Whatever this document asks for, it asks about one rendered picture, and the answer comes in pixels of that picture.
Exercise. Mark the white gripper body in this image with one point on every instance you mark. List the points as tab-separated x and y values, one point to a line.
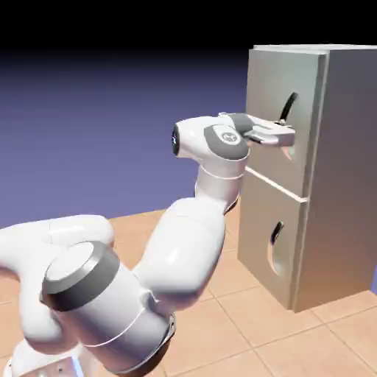
274	134

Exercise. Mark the grey cabinet door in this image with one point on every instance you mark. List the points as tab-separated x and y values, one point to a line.
274	88
262	235

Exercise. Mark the grey cabinet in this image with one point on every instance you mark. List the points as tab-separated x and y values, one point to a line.
338	176

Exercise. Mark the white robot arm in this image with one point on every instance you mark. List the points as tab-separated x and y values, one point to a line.
182	241

